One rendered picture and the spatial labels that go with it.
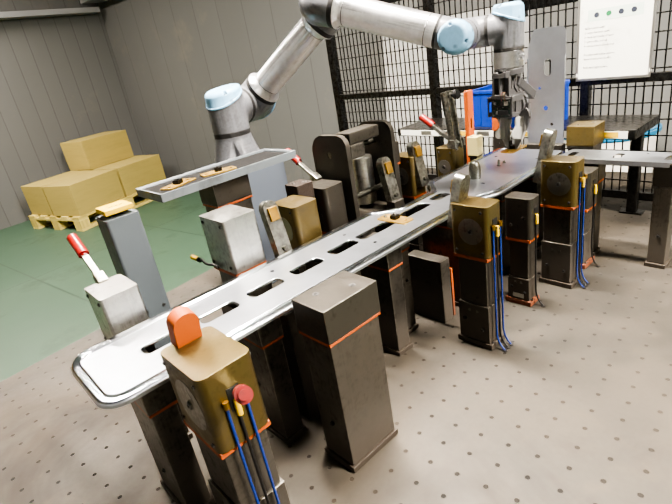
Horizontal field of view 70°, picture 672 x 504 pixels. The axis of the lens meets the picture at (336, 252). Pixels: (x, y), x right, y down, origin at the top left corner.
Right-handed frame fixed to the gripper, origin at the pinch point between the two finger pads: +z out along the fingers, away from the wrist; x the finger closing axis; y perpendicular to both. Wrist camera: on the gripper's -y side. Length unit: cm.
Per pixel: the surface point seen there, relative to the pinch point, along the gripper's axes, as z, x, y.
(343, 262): 7, 1, 69
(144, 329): 7, -11, 105
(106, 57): -64, -669, -136
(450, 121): -6.4, -19.1, 1.7
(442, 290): 26.9, 2.1, 39.6
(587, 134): 2.7, 10.4, -23.5
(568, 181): 6.7, 18.6, 8.4
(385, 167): -1.4, -17.7, 33.6
